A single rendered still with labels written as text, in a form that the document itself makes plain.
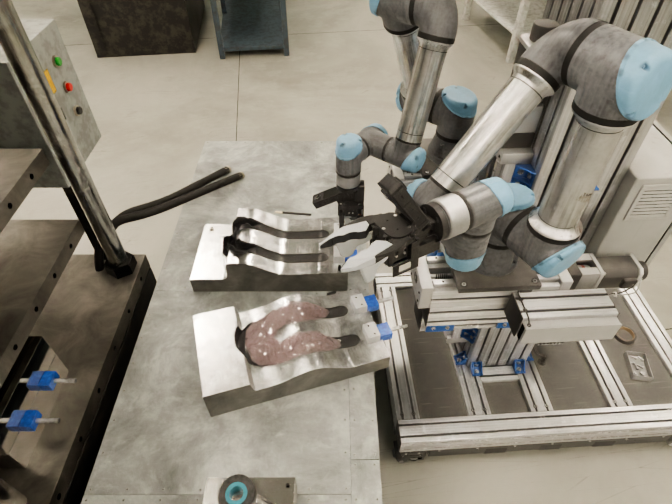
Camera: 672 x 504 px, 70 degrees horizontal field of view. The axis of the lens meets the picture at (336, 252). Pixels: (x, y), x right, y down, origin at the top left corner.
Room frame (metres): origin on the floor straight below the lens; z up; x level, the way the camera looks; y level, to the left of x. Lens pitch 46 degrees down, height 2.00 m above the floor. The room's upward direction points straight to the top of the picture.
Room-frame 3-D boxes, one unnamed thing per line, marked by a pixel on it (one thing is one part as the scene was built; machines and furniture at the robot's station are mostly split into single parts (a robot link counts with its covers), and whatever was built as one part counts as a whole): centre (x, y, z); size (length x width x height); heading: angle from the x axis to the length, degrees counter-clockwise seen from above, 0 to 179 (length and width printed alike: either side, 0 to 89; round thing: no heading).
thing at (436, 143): (1.41, -0.40, 1.09); 0.15 x 0.15 x 0.10
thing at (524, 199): (0.91, -0.43, 1.20); 0.13 x 0.12 x 0.14; 29
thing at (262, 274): (1.12, 0.21, 0.87); 0.50 x 0.26 x 0.14; 90
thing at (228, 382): (0.76, 0.13, 0.85); 0.50 x 0.26 x 0.11; 107
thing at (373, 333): (0.79, -0.15, 0.85); 0.13 x 0.05 x 0.05; 107
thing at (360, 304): (0.90, -0.11, 0.85); 0.13 x 0.05 x 0.05; 107
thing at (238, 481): (0.34, 0.21, 0.89); 0.08 x 0.08 x 0.04
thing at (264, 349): (0.77, 0.13, 0.90); 0.26 x 0.18 x 0.08; 107
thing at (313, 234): (1.11, 0.20, 0.92); 0.35 x 0.16 x 0.09; 90
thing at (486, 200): (0.67, -0.26, 1.43); 0.11 x 0.08 x 0.09; 119
